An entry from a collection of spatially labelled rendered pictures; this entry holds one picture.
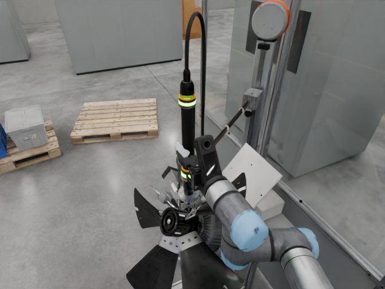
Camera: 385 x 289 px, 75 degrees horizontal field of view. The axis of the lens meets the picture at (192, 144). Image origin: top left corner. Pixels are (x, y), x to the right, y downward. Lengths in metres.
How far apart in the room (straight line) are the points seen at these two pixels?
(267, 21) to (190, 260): 1.03
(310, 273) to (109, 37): 5.93
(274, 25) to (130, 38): 5.21
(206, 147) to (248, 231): 0.21
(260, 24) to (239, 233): 0.94
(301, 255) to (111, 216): 2.33
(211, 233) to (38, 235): 2.06
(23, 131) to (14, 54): 4.45
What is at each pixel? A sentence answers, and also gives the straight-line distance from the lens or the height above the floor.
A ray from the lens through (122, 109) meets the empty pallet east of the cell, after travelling 4.24.
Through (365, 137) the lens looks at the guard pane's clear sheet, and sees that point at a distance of 1.19.
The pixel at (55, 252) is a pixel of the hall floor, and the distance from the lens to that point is 2.71.
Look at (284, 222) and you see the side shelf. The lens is 1.62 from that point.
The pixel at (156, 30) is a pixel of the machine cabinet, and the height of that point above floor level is 0.77.
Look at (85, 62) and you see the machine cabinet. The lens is 6.25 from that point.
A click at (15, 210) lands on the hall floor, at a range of 3.26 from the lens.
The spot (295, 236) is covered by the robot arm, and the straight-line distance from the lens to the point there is 0.65.
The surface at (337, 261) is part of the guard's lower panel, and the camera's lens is 1.57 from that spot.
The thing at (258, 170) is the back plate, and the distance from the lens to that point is 1.19.
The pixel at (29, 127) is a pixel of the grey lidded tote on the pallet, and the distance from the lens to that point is 3.61.
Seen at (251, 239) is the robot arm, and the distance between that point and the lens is 0.53.
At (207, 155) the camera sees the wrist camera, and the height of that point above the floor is 1.71.
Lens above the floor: 2.10
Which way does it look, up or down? 37 degrees down
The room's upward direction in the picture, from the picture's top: straight up
